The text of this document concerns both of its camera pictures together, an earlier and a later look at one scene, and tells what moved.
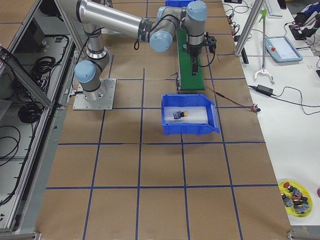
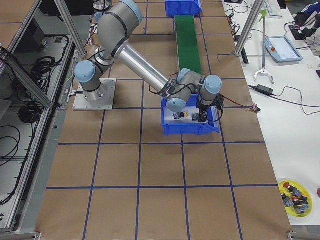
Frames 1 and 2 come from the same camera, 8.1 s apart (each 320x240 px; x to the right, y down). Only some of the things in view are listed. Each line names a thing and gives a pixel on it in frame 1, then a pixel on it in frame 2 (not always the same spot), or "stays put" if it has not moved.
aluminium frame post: x=257 y=7 stays put
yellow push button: x=178 y=114 stays put
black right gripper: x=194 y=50 to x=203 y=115
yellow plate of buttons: x=297 y=198 stays put
